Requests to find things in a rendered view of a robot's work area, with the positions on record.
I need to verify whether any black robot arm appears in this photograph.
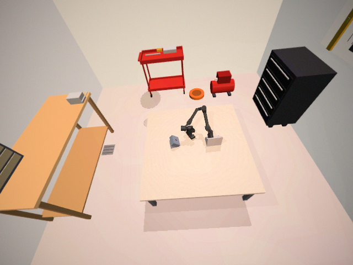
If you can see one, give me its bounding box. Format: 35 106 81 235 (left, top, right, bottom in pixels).
181 105 213 138

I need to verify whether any grey square panel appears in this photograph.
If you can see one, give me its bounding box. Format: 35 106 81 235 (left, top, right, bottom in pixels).
169 135 180 149

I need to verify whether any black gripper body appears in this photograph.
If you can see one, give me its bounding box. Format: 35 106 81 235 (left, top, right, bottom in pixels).
186 129 195 140

